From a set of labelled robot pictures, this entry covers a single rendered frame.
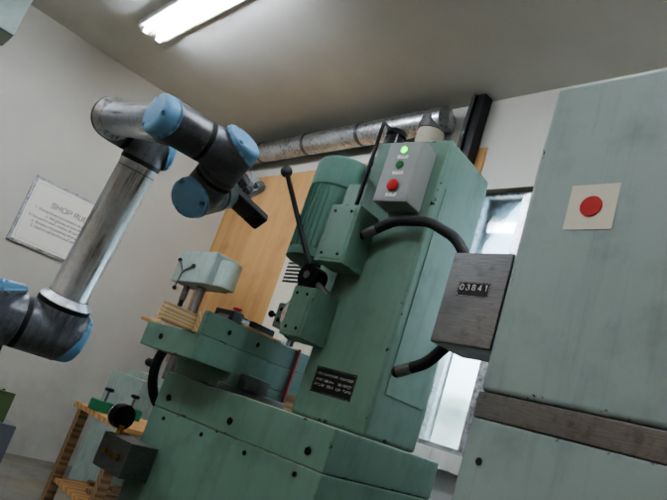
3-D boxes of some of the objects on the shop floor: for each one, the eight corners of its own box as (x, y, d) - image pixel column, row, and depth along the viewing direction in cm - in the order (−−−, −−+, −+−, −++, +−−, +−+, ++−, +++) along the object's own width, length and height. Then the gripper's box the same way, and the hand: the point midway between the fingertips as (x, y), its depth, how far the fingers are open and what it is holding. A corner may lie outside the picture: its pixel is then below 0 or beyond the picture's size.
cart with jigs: (149, 530, 330) (194, 411, 347) (201, 573, 286) (250, 435, 303) (26, 511, 291) (83, 377, 308) (66, 557, 248) (129, 399, 264)
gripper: (225, 163, 148) (262, 158, 168) (198, 184, 151) (237, 177, 171) (244, 192, 148) (279, 185, 168) (217, 213, 151) (254, 203, 171)
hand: (262, 189), depth 168 cm, fingers closed
